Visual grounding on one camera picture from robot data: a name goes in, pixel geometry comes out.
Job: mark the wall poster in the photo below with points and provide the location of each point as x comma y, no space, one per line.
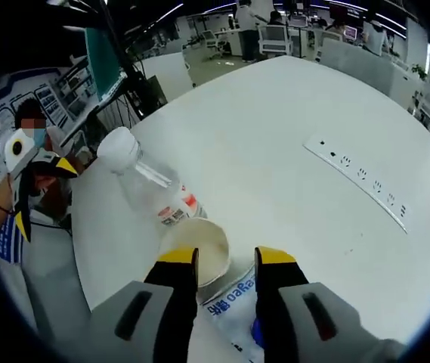
48,98

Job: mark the blue white striped cloth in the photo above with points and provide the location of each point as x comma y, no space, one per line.
7,242

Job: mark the potted plant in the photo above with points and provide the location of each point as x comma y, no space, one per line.
420,71

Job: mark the clear plastic bottle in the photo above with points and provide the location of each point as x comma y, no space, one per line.
143,185

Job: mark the black tripod stand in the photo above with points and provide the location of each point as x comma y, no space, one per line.
124,64

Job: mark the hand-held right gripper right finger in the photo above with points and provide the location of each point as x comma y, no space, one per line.
275,302

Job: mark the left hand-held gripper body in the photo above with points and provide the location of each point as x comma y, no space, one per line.
20,151

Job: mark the white paper cup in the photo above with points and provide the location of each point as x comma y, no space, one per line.
207,242

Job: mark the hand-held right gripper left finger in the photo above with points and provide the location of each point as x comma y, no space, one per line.
173,302

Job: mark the white power strip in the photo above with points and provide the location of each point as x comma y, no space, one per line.
358,177

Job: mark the light blue tissue packet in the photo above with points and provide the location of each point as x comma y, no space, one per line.
226,314

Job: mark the white office desk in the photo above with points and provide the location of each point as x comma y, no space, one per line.
165,72

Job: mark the teal partition board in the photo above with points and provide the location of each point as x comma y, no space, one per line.
101,64

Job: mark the light grey chair backrest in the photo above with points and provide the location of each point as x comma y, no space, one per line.
354,58

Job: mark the person's left hand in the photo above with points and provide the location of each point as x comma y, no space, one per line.
3,198

